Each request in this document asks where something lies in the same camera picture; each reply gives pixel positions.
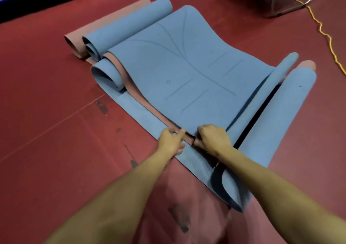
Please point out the person's left hand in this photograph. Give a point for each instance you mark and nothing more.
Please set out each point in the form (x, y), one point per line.
(169, 142)

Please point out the person's right hand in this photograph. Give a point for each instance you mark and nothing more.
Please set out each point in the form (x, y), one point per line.
(215, 139)

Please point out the person's left thumb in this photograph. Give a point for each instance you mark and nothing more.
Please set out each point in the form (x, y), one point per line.
(174, 130)

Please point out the person's right thumb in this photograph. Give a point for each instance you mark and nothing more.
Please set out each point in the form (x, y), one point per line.
(201, 132)

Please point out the blue yoga mat with lines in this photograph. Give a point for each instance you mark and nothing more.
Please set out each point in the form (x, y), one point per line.
(189, 76)

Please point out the person's right forearm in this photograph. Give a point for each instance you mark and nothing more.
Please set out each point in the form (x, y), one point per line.
(275, 197)

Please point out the person's left forearm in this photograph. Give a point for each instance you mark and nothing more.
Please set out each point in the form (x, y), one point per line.
(116, 200)

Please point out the plain blue yoga mat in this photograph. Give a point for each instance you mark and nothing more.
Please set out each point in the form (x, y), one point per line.
(278, 122)

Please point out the rolled blue yoga mat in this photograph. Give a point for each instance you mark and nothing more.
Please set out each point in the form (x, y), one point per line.
(129, 27)

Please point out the rolled pink yoga mat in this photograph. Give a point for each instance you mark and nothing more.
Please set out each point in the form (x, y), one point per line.
(81, 39)

